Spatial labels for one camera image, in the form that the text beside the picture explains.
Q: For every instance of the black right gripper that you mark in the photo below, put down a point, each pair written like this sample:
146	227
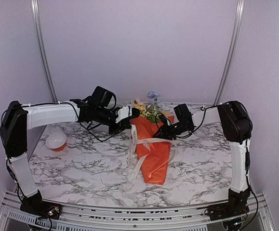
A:
166	133

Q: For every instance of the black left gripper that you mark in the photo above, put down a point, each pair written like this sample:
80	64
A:
122	124

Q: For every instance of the green leafy fake stem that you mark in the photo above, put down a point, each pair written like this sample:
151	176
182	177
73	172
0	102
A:
151	113

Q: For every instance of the yellow daisy fake bunch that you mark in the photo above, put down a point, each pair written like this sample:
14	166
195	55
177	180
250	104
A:
141	107

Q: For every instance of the blue fake flower stem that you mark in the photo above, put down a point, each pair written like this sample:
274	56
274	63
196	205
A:
154	99

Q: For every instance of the brown orange wrapping paper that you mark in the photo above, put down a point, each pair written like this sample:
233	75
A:
157	154

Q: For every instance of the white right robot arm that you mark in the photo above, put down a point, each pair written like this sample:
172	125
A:
237	129

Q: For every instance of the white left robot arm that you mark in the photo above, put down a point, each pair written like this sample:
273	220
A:
22	125

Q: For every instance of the orange cup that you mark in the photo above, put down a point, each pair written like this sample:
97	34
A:
56	141

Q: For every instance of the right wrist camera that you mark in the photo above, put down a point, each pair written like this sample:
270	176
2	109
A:
165	120

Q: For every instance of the aluminium frame post left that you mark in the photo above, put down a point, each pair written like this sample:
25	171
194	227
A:
41	46

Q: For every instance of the aluminium frame post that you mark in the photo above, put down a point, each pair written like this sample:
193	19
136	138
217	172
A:
231	50
41	46

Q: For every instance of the aluminium frame post right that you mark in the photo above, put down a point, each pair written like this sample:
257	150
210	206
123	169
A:
231	50

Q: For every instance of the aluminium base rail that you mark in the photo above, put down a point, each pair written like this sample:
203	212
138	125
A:
99	218

